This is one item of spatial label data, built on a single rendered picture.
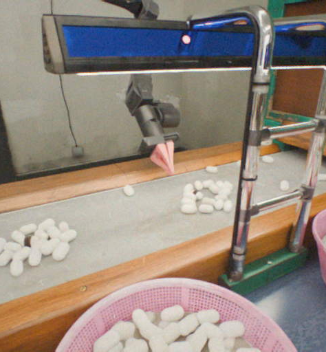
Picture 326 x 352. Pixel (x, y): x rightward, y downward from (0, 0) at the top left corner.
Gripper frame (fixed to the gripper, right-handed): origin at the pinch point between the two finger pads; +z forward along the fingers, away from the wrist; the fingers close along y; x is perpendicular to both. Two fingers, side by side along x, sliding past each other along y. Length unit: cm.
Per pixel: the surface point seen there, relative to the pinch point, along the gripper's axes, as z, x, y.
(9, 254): 10.9, -5.7, -38.5
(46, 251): 12.5, -6.9, -32.8
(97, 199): 0.8, 5.1, -18.9
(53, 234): 9.3, -4.5, -30.8
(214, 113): -95, 110, 129
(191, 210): 12.9, -6.6, -3.2
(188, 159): -6.4, 8.3, 12.0
